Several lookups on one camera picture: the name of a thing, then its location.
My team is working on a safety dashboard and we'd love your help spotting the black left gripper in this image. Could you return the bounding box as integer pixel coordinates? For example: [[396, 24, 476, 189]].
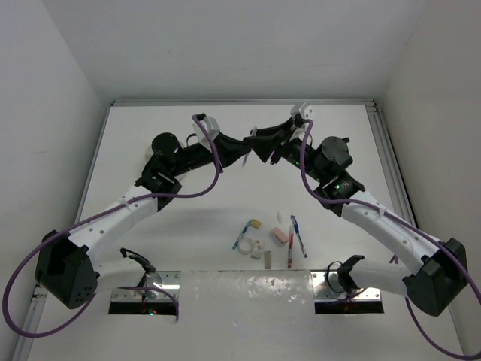
[[168, 132, 250, 177]]

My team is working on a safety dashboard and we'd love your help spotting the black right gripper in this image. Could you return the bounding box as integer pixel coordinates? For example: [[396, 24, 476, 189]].
[[244, 117, 326, 183]]

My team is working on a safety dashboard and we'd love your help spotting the clear blue gel pen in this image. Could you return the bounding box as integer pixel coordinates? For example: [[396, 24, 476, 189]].
[[240, 126, 259, 166]]

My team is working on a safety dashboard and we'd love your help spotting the teal blue pen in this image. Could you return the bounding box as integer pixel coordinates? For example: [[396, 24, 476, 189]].
[[232, 220, 252, 250]]

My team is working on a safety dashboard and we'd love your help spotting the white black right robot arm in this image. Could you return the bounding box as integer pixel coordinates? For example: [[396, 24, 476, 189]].
[[244, 116, 467, 317]]

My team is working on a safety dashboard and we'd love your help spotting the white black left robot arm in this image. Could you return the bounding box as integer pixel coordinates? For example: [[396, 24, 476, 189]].
[[35, 132, 250, 309]]

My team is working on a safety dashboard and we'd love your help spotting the yellow eraser block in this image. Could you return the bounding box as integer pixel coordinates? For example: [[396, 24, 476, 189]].
[[250, 219, 262, 229]]

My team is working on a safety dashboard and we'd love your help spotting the white round desk organizer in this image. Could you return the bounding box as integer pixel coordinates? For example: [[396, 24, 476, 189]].
[[144, 144, 154, 163]]

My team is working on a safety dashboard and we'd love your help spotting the blue ballpoint pen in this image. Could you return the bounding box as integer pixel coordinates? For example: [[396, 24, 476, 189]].
[[290, 215, 308, 258]]

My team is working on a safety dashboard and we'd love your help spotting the red pen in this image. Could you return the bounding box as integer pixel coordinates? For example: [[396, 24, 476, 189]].
[[287, 226, 294, 269]]

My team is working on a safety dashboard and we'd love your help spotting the clear tape roll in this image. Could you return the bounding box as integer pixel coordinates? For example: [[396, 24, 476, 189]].
[[237, 238, 255, 256]]

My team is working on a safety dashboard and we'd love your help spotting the pink stapler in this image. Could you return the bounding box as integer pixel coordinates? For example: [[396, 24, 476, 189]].
[[271, 227, 289, 244]]

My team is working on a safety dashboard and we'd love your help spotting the white correction tape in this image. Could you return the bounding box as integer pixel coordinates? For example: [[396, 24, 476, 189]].
[[250, 240, 265, 260]]

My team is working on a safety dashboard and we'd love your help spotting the grey staple box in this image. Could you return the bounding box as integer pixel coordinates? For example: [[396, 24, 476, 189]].
[[264, 251, 272, 269]]

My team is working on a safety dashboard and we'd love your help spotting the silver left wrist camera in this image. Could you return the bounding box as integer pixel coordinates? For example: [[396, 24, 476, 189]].
[[192, 114, 220, 151]]

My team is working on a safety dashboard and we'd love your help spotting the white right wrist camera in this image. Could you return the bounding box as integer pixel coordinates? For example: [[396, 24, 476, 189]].
[[290, 102, 315, 138]]

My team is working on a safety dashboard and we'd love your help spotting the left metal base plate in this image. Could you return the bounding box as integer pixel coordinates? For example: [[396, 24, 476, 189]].
[[110, 271, 180, 302]]

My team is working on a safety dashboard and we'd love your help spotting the metal base plate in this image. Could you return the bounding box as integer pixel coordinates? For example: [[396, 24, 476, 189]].
[[310, 269, 383, 302], [110, 271, 180, 302]]

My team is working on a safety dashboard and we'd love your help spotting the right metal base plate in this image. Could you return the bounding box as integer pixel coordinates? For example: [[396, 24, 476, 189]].
[[310, 269, 383, 302]]

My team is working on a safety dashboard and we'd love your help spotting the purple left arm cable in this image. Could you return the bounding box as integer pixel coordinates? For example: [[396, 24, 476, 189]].
[[2, 114, 222, 338]]

